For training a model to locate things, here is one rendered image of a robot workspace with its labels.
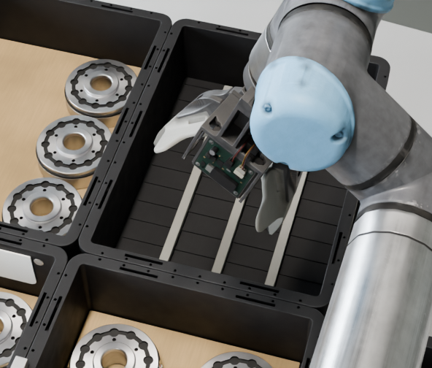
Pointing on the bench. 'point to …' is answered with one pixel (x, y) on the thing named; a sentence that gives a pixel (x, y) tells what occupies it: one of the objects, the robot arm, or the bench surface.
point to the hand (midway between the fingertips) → (216, 185)
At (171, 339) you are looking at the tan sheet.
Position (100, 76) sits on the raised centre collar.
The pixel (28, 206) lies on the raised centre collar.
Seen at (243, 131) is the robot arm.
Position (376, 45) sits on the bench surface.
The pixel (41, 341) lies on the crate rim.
